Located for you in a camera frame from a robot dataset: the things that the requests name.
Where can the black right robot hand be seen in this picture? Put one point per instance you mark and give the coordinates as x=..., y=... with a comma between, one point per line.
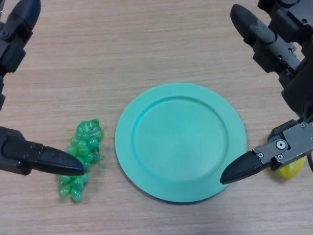
x=298, y=80

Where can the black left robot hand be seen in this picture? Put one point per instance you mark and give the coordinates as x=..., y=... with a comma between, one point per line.
x=14, y=151

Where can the teal round plate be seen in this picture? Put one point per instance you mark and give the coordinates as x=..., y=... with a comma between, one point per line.
x=178, y=144

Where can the green grape bunch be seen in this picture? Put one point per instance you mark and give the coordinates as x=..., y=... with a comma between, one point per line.
x=79, y=144

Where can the yellow starfruit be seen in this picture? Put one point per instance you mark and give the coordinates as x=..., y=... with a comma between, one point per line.
x=291, y=171

